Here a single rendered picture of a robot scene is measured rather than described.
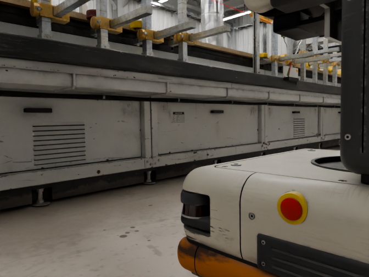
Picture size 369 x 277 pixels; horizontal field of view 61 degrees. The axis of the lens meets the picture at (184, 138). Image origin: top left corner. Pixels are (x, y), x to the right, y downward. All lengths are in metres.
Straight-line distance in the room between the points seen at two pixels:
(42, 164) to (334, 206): 1.33
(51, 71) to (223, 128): 1.42
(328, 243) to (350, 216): 0.06
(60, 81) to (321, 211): 1.13
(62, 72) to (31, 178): 0.50
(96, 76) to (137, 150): 0.57
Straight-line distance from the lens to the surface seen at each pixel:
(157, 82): 1.67
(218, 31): 1.69
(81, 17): 1.68
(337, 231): 0.52
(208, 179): 0.65
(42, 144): 1.59
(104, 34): 1.49
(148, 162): 1.86
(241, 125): 2.60
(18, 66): 1.33
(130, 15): 1.39
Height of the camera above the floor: 0.39
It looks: 4 degrees down
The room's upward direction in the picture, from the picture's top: 1 degrees counter-clockwise
